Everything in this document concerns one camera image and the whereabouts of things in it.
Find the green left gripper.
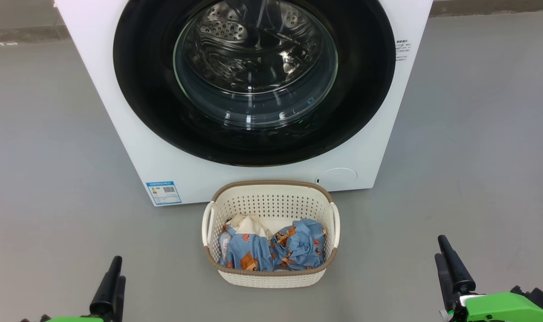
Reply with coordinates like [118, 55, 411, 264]
[20, 256, 126, 322]

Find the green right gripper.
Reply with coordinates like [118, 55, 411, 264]
[434, 235, 543, 322]

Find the blue cartoon garment with cream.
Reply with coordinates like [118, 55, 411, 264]
[219, 214, 276, 272]

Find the blue cartoon print garment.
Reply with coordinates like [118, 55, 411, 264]
[271, 218, 329, 271]

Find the black round glass washer door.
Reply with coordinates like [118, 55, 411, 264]
[113, 0, 397, 167]

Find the white front-load washing machine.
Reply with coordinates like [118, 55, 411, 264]
[55, 0, 434, 207]

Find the blue energy label sticker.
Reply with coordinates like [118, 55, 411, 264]
[146, 181, 182, 206]

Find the white round filter cover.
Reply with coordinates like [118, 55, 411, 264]
[315, 168, 358, 186]

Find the cream perforated laundry basket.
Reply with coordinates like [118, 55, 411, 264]
[202, 180, 341, 289]

